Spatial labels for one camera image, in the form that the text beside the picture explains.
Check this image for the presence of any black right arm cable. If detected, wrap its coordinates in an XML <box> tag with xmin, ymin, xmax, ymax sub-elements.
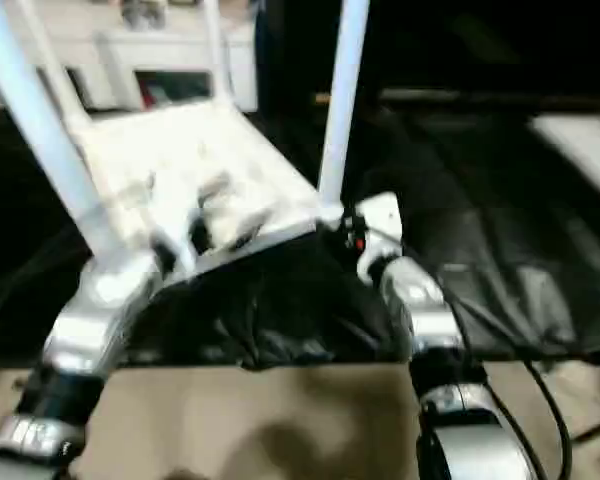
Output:
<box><xmin>369</xmin><ymin>227</ymin><xmax>575</xmax><ymax>480</ymax></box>

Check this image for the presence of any white plastic table top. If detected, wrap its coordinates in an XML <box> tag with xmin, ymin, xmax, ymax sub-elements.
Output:
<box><xmin>74</xmin><ymin>97</ymin><xmax>350</xmax><ymax>287</ymax></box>

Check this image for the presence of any black bar with red light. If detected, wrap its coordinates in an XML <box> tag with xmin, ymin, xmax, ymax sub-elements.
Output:
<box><xmin>379</xmin><ymin>87</ymin><xmax>600</xmax><ymax>110</ymax></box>

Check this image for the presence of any white cabinet with glass doors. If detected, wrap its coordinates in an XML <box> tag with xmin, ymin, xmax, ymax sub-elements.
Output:
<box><xmin>0</xmin><ymin>0</ymin><xmax>259</xmax><ymax>114</ymax></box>

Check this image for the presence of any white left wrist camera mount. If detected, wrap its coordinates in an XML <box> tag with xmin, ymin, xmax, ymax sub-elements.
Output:
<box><xmin>149</xmin><ymin>199</ymin><xmax>216</xmax><ymax>282</ymax></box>

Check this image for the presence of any flat white board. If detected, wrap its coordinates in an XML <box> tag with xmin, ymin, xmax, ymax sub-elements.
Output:
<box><xmin>527</xmin><ymin>113</ymin><xmax>600</xmax><ymax>211</ymax></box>

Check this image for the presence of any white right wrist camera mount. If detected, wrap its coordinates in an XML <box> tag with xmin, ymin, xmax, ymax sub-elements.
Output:
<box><xmin>352</xmin><ymin>192</ymin><xmax>405</xmax><ymax>287</ymax></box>

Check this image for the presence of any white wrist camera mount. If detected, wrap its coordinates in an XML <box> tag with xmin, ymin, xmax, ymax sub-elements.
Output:
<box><xmin>352</xmin><ymin>192</ymin><xmax>405</xmax><ymax>287</ymax></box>
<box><xmin>149</xmin><ymin>199</ymin><xmax>216</xmax><ymax>282</ymax></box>

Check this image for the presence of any black mat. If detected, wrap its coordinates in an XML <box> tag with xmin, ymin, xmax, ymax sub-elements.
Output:
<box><xmin>0</xmin><ymin>88</ymin><xmax>600</xmax><ymax>372</ymax></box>

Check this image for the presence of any black tripod leg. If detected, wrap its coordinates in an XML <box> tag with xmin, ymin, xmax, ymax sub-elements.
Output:
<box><xmin>572</xmin><ymin>413</ymin><xmax>600</xmax><ymax>445</ymax></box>

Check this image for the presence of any dark object on cabinet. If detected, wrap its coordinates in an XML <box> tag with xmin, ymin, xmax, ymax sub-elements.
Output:
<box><xmin>122</xmin><ymin>0</ymin><xmax>169</xmax><ymax>26</ymax></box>

